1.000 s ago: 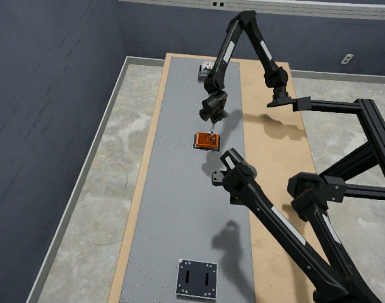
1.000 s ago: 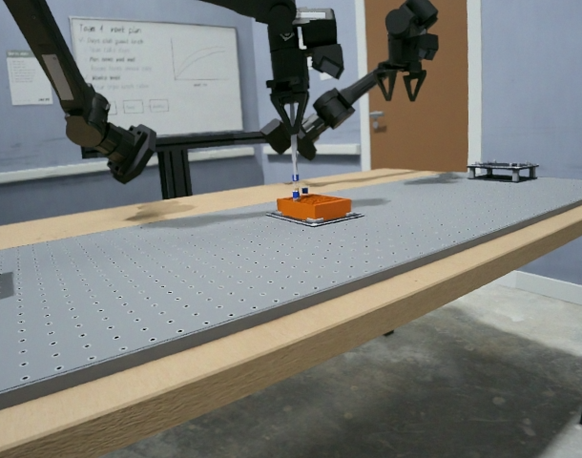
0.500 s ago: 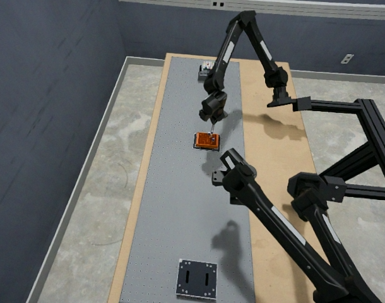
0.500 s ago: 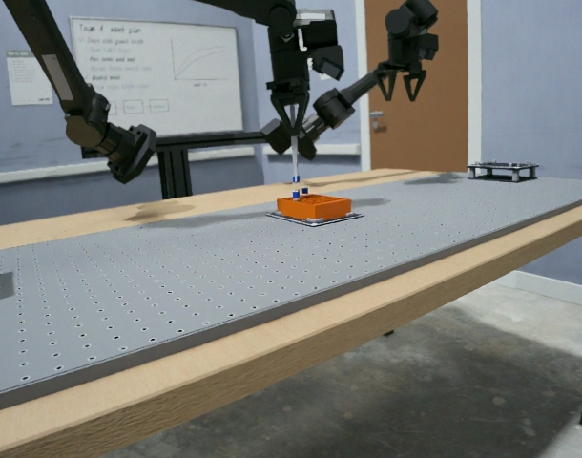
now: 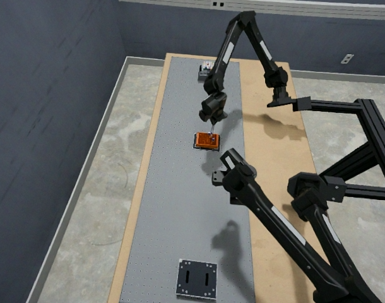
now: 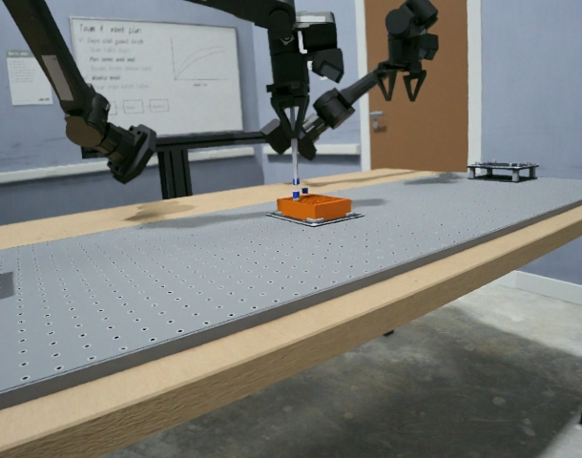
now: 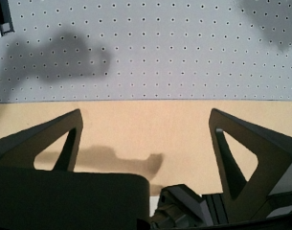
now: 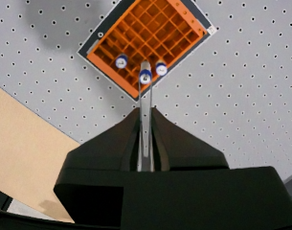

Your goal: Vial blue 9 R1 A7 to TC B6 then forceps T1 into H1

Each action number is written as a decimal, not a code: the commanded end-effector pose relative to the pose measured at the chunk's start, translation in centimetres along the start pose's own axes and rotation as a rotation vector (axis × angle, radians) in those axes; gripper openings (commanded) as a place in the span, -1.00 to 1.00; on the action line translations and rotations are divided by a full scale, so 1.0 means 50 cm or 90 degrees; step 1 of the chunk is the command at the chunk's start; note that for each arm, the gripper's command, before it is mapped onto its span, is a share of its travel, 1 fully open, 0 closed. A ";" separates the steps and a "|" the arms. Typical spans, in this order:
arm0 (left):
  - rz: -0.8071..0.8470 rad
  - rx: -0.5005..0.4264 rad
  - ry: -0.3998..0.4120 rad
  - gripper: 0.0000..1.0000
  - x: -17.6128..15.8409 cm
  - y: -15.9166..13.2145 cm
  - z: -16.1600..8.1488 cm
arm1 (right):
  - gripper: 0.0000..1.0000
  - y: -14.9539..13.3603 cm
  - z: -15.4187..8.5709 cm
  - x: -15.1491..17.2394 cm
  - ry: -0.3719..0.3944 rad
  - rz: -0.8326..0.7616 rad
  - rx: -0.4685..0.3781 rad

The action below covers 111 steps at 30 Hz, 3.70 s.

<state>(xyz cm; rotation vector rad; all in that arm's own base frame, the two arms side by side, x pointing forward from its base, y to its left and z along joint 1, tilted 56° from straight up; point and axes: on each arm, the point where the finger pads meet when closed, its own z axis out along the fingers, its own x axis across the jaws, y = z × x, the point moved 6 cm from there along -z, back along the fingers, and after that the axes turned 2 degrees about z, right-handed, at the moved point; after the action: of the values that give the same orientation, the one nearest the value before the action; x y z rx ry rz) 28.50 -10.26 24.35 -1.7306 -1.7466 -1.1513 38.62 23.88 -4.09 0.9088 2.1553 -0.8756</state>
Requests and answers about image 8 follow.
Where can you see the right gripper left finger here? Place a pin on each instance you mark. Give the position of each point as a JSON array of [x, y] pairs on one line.
[[110, 149]]

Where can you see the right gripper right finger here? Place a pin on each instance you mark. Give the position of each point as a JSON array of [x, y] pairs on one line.
[[181, 150]]

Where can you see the orange grid rack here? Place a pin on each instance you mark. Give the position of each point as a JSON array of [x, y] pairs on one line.
[[142, 36]]

